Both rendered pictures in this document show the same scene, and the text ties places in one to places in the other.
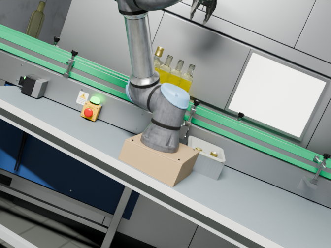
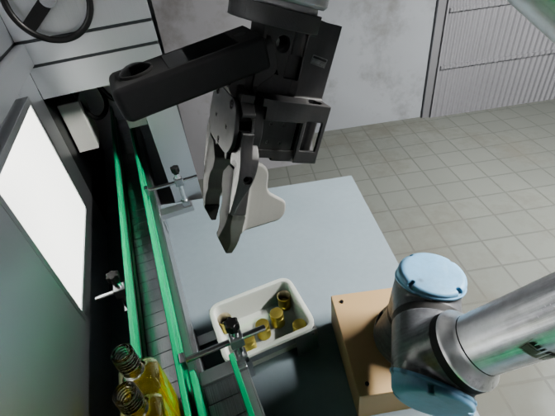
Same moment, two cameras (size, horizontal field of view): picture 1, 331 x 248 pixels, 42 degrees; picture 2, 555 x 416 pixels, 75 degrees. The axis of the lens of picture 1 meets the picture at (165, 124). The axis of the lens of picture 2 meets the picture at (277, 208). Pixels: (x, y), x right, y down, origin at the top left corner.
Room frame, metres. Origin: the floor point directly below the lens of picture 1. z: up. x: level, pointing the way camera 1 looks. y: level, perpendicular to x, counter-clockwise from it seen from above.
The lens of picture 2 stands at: (1.96, 0.33, 1.57)
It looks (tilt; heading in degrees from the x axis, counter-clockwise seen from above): 37 degrees down; 252
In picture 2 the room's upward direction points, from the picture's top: 8 degrees counter-clockwise
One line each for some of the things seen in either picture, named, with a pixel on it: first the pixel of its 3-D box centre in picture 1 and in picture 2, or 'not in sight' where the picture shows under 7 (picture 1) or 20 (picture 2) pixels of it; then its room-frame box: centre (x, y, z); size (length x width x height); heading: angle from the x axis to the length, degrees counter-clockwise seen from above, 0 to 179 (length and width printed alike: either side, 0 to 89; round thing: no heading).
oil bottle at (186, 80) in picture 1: (181, 94); (156, 405); (2.10, -0.01, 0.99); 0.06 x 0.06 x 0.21; 0
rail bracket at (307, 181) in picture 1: (314, 173); (176, 197); (1.97, -0.73, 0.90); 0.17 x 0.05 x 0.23; 0
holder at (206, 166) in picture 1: (201, 156); (252, 333); (1.90, -0.21, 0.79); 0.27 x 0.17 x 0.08; 0
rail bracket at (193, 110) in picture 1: (192, 112); (225, 346); (1.97, -0.09, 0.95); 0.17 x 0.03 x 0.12; 0
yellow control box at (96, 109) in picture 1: (91, 110); not in sight; (1.90, 0.34, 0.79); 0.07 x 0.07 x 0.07; 0
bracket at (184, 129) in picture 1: (183, 130); (225, 376); (1.99, -0.09, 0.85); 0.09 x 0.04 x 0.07; 0
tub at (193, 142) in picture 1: (202, 156); (262, 325); (1.87, -0.21, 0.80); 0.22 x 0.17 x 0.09; 0
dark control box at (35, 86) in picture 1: (34, 86); not in sight; (1.90, 0.62, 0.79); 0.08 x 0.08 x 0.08; 0
